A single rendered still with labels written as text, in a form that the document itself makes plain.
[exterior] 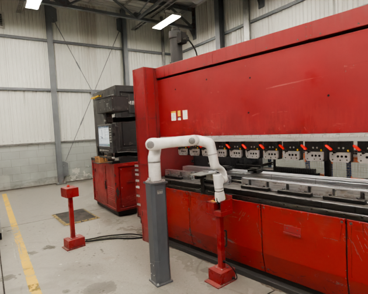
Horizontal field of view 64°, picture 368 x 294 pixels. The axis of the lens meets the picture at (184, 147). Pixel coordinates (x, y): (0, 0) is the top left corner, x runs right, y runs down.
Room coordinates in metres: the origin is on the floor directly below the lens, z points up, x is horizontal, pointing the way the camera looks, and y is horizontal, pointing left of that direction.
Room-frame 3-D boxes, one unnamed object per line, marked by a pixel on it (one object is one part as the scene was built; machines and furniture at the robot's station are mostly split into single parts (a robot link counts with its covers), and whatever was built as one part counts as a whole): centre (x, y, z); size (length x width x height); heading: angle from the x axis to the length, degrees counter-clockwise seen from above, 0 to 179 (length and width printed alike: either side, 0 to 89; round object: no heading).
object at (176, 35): (3.80, -0.03, 2.53); 0.33 x 0.25 x 0.47; 43
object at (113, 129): (3.83, 0.95, 1.42); 0.45 x 0.12 x 0.36; 37
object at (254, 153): (2.90, -0.69, 1.26); 0.15 x 0.09 x 0.17; 43
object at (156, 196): (2.86, 0.29, 0.50); 0.18 x 0.18 x 1.00; 34
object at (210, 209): (2.83, -0.31, 0.75); 0.20 x 0.16 x 0.18; 38
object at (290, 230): (2.47, -0.88, 0.59); 0.15 x 0.02 x 0.07; 43
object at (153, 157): (2.89, 0.29, 1.30); 0.19 x 0.12 x 0.24; 171
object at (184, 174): (3.73, 0.07, 0.92); 0.50 x 0.06 x 0.10; 43
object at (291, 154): (2.61, -0.96, 1.26); 0.15 x 0.09 x 0.17; 43
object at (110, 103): (3.92, 0.92, 1.53); 0.51 x 0.25 x 0.85; 37
